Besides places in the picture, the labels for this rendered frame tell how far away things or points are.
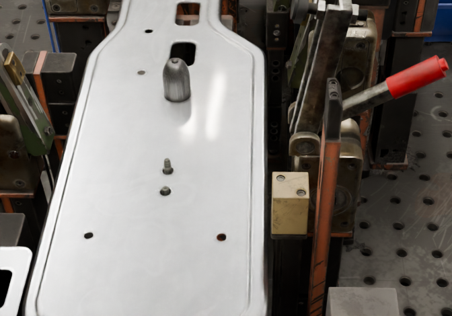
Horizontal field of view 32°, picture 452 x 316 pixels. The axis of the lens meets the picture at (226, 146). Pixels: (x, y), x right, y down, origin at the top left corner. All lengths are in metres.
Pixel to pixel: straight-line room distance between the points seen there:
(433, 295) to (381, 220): 0.14
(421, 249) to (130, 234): 0.52
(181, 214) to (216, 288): 0.10
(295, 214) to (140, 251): 0.15
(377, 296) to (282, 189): 0.25
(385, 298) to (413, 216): 0.72
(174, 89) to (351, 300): 0.47
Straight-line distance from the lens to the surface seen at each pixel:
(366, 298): 0.48
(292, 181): 0.72
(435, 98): 1.40
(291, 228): 0.74
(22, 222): 0.83
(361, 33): 0.90
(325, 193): 0.67
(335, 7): 0.67
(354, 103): 0.75
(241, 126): 0.87
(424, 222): 1.19
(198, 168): 0.82
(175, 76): 0.88
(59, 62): 1.00
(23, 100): 0.85
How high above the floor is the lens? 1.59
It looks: 44 degrees down
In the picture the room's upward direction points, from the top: 2 degrees counter-clockwise
